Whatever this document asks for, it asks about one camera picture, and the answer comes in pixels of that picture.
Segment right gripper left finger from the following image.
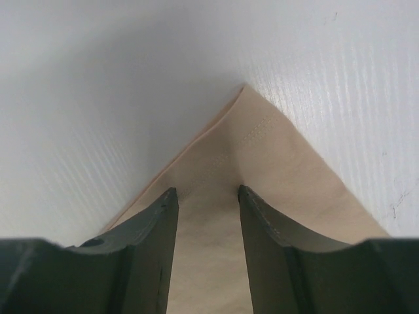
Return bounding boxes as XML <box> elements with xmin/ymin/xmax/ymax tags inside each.
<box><xmin>1</xmin><ymin>188</ymin><xmax>179</xmax><ymax>313</ymax></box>

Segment beige t shirt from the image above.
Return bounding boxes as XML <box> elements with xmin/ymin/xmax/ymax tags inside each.
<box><xmin>109</xmin><ymin>85</ymin><xmax>388</xmax><ymax>313</ymax></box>

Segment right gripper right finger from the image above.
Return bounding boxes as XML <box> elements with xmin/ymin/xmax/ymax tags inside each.
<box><xmin>238</xmin><ymin>185</ymin><xmax>418</xmax><ymax>313</ymax></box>

